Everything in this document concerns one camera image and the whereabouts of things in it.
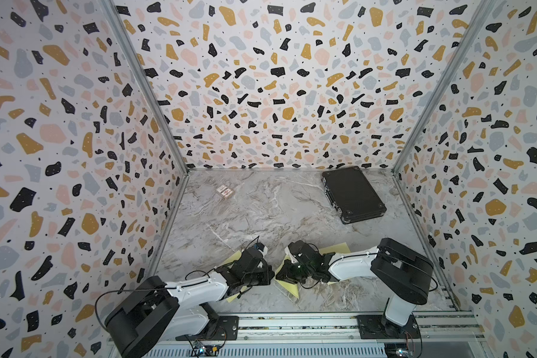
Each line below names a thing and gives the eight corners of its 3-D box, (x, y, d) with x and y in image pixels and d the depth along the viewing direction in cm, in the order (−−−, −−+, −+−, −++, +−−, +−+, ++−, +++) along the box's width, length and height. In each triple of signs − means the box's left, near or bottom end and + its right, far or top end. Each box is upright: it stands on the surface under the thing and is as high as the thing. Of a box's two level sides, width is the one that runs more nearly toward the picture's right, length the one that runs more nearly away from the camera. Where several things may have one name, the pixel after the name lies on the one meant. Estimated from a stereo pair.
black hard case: (341, 225, 102) (344, 218, 97) (319, 179, 120) (320, 171, 116) (383, 216, 105) (387, 209, 101) (355, 172, 124) (358, 165, 120)
